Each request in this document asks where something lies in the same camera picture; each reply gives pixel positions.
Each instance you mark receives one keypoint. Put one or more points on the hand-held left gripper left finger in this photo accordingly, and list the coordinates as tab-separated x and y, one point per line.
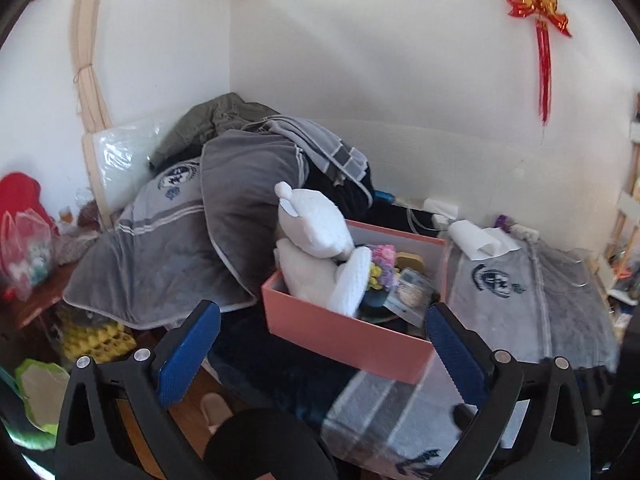
192	355

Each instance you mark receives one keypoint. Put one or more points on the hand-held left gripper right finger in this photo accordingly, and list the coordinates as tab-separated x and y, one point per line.
455	355

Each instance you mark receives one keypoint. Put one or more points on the pink cardboard box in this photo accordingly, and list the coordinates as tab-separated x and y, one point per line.
340	330

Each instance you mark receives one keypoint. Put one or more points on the white plush toy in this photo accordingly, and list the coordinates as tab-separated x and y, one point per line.
315	230

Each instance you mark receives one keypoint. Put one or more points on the beige slipper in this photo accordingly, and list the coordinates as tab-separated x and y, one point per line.
216	410

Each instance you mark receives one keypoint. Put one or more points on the clear plastic packet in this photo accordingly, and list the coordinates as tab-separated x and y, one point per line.
410	295

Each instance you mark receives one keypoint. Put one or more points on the grey striped bed blanket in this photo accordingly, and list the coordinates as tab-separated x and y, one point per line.
525	305

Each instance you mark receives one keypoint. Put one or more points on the dark blue fleece blanket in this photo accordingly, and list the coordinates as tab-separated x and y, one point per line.
280	365

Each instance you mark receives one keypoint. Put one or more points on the yellow egg tray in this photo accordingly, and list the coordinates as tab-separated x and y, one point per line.
97	342

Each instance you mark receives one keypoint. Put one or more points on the tan wooden piece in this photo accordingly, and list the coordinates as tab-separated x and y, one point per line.
411	261

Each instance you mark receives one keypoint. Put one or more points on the crocheted flower bouquet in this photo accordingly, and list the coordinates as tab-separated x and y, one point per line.
382	265

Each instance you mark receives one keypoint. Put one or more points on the white sheet of paper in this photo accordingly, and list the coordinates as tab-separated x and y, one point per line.
477	240

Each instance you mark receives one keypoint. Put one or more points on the person's knee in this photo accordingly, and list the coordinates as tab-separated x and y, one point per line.
270	447

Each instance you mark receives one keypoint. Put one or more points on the grey folded blanket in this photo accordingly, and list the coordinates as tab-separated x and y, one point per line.
225	220

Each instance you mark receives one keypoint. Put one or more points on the small purple object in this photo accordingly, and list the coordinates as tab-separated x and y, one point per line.
504	223

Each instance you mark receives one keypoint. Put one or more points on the small blue object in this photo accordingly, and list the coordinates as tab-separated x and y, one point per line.
385	196

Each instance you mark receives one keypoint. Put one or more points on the dark blue clothing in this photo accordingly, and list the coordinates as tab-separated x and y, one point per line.
350	192

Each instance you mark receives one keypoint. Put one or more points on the clear plastic bag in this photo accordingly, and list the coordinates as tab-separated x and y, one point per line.
25	255

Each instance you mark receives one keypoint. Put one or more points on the white pillow in plastic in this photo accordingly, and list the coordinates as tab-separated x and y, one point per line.
125	160

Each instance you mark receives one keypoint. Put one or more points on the red cloth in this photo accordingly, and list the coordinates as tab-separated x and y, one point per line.
22	192

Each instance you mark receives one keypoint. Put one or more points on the olive green jacket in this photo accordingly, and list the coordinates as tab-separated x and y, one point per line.
215	120

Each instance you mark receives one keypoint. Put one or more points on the light grey striped towel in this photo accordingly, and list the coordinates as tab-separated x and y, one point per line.
325	145

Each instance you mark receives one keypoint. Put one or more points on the cream curtain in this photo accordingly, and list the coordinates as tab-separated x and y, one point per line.
90	60

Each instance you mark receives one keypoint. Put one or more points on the white wall adapter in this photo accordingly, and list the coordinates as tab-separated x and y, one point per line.
442	221

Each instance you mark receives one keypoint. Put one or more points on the red wall ornament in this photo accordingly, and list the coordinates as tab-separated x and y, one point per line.
542	20

